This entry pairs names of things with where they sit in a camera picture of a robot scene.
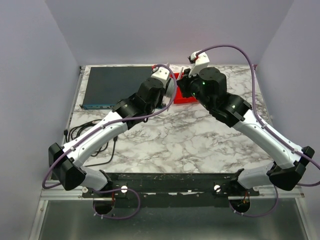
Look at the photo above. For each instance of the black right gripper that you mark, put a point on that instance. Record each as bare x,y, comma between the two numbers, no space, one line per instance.
183,84

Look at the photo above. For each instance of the grey perforated cable spool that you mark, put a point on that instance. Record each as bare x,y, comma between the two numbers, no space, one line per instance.
172,87

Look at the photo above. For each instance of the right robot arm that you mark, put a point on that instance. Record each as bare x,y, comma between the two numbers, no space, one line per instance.
209,88

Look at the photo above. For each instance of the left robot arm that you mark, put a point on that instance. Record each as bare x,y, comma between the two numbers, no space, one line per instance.
67,162

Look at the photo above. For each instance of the left red plastic bin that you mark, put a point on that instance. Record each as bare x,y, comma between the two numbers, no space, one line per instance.
181,96

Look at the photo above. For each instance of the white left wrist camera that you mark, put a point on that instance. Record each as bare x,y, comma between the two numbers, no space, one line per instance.
161,72

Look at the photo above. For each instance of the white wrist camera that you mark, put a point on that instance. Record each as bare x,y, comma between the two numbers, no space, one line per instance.
199,62
161,72

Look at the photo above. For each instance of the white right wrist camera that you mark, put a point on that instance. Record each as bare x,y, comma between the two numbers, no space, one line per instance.
199,62

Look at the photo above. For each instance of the dark grey network switch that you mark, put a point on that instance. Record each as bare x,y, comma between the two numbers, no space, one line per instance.
108,85

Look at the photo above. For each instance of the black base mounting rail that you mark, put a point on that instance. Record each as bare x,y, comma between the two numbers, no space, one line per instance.
172,190

